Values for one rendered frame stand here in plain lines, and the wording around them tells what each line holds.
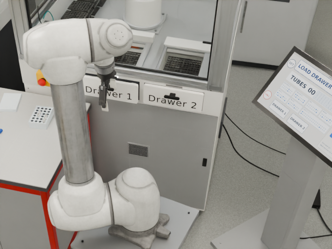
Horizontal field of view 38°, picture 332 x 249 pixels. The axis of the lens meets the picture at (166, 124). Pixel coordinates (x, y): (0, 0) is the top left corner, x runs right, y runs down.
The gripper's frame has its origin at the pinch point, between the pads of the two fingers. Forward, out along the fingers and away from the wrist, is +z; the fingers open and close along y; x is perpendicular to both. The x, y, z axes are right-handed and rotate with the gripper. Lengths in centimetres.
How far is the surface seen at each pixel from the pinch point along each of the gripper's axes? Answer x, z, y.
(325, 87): -93, -24, 6
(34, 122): 32.4, 7.0, -16.2
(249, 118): -71, 111, 90
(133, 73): -8.4, -5.1, 13.2
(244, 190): -74, 96, 20
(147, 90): -16.2, 2.0, 10.1
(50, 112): 28.0, 8.8, -8.1
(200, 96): -41.5, 0.4, 10.4
